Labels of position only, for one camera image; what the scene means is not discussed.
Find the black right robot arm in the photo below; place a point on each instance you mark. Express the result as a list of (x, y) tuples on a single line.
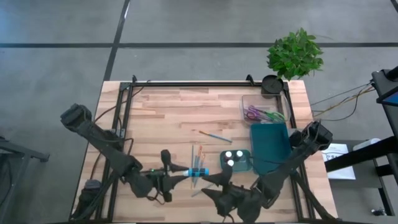
[(289, 168)]

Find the white box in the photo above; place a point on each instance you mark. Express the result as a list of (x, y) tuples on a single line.
[(367, 144)]

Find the white printed paper sheet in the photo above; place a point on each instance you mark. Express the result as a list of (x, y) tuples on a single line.
[(337, 168)]

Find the black frame clamp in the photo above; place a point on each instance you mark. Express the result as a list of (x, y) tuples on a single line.
[(134, 79), (249, 79)]

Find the black equipment stand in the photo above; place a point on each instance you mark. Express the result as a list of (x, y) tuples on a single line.
[(385, 84)]

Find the small green plastic tray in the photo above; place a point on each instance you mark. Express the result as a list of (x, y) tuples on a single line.
[(247, 166)]

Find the black metal table frame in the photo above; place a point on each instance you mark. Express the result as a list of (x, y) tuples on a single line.
[(186, 84)]

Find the grey metal furniture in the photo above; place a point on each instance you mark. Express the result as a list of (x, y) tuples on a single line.
[(18, 149)]

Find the clear plastic container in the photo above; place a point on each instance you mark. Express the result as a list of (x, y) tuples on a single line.
[(267, 101)]

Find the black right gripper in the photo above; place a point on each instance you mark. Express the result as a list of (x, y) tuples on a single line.
[(242, 202)]

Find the large teal plastic tray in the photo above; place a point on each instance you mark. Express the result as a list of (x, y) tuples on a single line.
[(267, 143)]

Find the green leafy plant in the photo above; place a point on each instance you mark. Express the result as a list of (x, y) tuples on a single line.
[(293, 56)]

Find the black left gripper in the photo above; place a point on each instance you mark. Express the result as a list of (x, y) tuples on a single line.
[(161, 182)]

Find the black plant pot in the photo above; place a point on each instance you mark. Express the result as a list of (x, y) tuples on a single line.
[(272, 86)]

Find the small black floor item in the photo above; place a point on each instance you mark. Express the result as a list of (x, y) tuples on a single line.
[(378, 212)]

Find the blue paint bottle white cap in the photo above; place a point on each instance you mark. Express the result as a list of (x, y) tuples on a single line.
[(199, 172)]

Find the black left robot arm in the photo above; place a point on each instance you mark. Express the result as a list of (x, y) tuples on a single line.
[(102, 143)]

